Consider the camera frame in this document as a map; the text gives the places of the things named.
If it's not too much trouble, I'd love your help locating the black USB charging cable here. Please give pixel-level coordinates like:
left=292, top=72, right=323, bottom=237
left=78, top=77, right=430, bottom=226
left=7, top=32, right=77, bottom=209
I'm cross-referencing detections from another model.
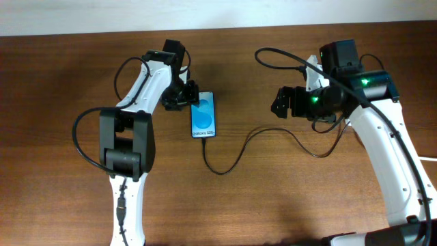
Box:
left=200, top=53, right=386, bottom=176

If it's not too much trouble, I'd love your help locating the blue Galaxy smartphone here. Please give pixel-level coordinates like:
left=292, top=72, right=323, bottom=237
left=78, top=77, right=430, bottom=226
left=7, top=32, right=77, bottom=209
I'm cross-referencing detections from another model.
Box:
left=191, top=92, right=216, bottom=138

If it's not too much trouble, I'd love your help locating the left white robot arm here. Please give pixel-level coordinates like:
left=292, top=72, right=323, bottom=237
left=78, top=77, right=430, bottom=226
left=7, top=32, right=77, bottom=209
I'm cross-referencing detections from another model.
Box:
left=99, top=40, right=199, bottom=245

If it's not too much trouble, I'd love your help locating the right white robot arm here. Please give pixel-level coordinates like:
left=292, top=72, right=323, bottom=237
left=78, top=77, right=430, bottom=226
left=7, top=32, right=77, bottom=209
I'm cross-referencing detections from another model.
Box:
left=271, top=40, right=436, bottom=245

